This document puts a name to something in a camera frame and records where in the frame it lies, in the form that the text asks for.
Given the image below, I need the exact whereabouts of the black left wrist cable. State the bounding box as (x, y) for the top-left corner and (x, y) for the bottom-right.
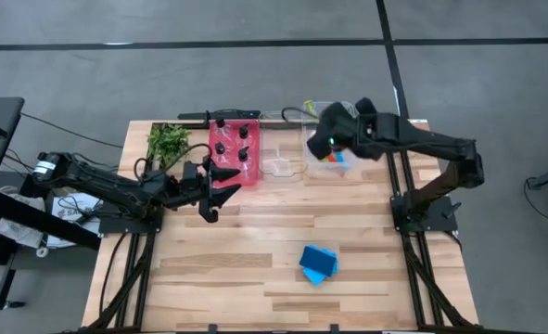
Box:
(133, 142), (212, 182)

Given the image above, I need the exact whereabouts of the white plastic bag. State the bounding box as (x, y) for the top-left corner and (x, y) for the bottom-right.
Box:
(0, 185), (47, 251)

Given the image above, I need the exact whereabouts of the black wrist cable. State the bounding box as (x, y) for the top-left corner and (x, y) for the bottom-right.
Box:
(133, 142), (212, 182)
(280, 106), (324, 124)

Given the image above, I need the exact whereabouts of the white paper sheet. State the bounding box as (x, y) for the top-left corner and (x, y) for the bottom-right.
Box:
(45, 191), (104, 250)

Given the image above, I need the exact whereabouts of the black floor cable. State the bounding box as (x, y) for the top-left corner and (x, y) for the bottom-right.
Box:
(19, 112), (125, 149)

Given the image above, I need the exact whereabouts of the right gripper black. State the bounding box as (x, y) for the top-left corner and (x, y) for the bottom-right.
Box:
(306, 101), (402, 161)

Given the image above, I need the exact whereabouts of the black aluminium rig frame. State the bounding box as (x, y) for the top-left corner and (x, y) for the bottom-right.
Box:
(81, 118), (481, 334)

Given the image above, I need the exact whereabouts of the clear plastic pump bottle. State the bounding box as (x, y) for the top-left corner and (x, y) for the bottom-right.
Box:
(236, 146), (256, 181)
(236, 122), (255, 148)
(210, 116), (231, 140)
(210, 141), (233, 168)

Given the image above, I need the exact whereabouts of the green plant in white pot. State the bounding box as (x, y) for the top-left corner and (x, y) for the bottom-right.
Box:
(146, 123), (194, 168)

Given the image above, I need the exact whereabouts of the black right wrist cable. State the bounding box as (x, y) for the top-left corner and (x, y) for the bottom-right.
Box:
(280, 106), (324, 124)

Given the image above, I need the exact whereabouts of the pink plastic bin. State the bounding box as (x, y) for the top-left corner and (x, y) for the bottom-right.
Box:
(205, 119), (261, 187)

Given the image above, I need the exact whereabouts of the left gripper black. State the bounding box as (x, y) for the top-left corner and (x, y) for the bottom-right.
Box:
(161, 160), (243, 224)

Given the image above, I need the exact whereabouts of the small clear organizer bin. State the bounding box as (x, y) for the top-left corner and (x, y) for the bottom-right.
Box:
(258, 109), (308, 183)

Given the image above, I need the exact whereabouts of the black power strip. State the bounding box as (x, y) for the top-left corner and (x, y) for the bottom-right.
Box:
(176, 108), (261, 123)

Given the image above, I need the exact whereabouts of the large clear plastic bin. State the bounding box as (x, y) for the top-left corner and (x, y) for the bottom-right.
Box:
(299, 99), (363, 180)

